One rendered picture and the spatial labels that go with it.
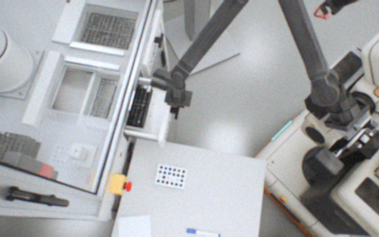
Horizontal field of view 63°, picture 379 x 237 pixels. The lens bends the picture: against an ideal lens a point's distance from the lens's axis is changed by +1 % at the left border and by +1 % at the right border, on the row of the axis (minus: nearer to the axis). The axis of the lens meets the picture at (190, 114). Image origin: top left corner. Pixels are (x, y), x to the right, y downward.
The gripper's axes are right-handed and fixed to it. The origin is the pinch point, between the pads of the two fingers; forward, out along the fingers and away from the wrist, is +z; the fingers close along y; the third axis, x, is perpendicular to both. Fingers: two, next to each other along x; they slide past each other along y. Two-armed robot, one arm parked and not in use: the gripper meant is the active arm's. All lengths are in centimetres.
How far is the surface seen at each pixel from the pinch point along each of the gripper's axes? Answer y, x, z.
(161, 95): 9.2, -5.6, 6.0
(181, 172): -6.1, 25.7, 10.1
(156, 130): 7.6, 10.5, 6.2
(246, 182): -33.9, 23.6, 13.6
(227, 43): -18, -90, 85
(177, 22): 24, -102, 85
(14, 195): 18, 47, -64
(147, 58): 17.2, -17.5, -3.2
